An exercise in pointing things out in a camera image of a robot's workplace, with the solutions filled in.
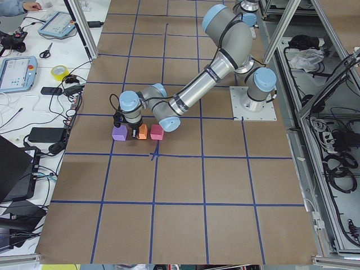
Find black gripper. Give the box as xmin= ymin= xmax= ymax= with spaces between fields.
xmin=128 ymin=122 xmax=143 ymax=139

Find orange foam cube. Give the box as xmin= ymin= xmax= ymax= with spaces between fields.
xmin=138 ymin=124 xmax=148 ymax=140

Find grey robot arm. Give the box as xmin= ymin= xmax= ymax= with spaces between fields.
xmin=113 ymin=4 xmax=277 ymax=138
xmin=233 ymin=0 xmax=259 ymax=27

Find purple foam cube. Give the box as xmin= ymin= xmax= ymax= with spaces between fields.
xmin=112 ymin=125 xmax=128 ymax=141

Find pink foam cube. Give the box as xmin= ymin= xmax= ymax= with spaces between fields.
xmin=150 ymin=124 xmax=164 ymax=141

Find black power adapter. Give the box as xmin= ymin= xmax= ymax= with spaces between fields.
xmin=28 ymin=127 xmax=65 ymax=143

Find yellow tape roll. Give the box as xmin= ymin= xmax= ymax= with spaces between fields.
xmin=51 ymin=65 xmax=70 ymax=82

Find black laptop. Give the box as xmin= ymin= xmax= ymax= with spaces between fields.
xmin=1 ymin=137 xmax=40 ymax=203

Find black scissors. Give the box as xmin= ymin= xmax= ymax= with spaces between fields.
xmin=39 ymin=43 xmax=53 ymax=59

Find teach pendant near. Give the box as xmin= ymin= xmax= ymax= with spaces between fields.
xmin=1 ymin=56 xmax=38 ymax=93

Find teach pendant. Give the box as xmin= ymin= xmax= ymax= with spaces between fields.
xmin=1 ymin=56 xmax=38 ymax=93
xmin=38 ymin=11 xmax=75 ymax=39

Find teach pendant far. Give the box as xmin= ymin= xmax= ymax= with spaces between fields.
xmin=38 ymin=11 xmax=75 ymax=39

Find crumpled white cloth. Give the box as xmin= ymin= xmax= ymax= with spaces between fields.
xmin=289 ymin=49 xmax=325 ymax=72

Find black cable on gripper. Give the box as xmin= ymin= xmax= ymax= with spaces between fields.
xmin=109 ymin=93 xmax=123 ymax=115

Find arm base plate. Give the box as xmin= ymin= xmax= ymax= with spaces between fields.
xmin=229 ymin=86 xmax=277 ymax=122

